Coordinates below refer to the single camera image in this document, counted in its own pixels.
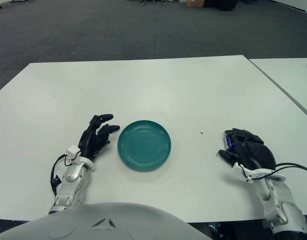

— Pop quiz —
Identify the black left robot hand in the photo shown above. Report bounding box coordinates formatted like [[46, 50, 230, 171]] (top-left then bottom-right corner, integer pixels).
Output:
[[77, 113, 121, 160]]

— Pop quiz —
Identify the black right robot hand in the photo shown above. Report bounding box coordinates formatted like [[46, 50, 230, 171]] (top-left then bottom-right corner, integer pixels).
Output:
[[217, 127, 277, 173]]

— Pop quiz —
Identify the blue gum pack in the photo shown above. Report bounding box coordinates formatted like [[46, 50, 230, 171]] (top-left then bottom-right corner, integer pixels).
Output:
[[223, 133, 238, 151]]

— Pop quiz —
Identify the teal ribbed plate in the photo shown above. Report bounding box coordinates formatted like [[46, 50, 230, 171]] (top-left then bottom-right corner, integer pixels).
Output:
[[117, 120, 172, 172]]

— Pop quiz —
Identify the grey robot torso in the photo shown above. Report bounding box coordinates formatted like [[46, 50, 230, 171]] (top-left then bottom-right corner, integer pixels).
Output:
[[0, 201, 209, 240]]

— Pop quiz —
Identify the white neighbouring table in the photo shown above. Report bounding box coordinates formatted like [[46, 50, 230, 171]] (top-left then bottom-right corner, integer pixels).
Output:
[[248, 57, 307, 118]]

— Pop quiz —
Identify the black background furniture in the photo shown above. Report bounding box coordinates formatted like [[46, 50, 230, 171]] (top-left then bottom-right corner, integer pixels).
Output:
[[203, 0, 238, 11]]

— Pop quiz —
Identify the brown cardboard box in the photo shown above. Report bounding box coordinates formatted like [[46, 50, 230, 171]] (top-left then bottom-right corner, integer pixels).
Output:
[[186, 0, 205, 8]]

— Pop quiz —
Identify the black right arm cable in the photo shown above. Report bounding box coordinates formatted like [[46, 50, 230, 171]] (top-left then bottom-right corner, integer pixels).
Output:
[[248, 162, 307, 181]]

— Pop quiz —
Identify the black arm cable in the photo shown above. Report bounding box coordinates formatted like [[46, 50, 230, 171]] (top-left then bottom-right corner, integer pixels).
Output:
[[50, 154, 69, 201], [248, 162, 307, 181]]

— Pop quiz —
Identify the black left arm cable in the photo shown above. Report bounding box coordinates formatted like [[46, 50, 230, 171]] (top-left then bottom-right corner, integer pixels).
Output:
[[50, 154, 69, 201]]

